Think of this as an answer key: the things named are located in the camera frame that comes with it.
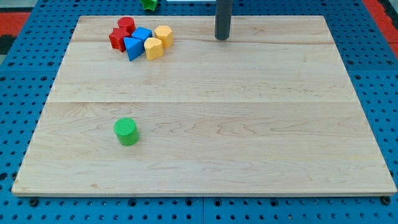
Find yellow hexagon block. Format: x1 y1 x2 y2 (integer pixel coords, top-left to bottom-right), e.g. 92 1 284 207
154 25 174 48

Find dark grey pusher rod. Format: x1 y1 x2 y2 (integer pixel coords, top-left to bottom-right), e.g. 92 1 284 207
215 0 233 40

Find blue triangle block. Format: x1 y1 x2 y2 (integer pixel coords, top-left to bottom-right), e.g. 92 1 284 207
123 37 144 61

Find green star block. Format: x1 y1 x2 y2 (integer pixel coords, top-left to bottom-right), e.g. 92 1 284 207
139 0 158 11

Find blue cube block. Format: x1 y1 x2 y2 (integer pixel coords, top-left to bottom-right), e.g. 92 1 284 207
131 27 152 44

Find yellow heart block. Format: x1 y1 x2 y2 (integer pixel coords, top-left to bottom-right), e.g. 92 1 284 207
144 37 164 60

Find red cylinder block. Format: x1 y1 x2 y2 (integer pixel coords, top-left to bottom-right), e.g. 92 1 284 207
118 17 136 34

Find red star block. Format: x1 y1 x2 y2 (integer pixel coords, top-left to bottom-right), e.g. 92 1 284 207
108 27 131 52

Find green cylinder block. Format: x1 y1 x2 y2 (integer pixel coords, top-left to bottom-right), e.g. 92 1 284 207
114 118 140 146

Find light wooden board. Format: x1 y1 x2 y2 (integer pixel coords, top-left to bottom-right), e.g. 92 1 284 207
12 16 397 197

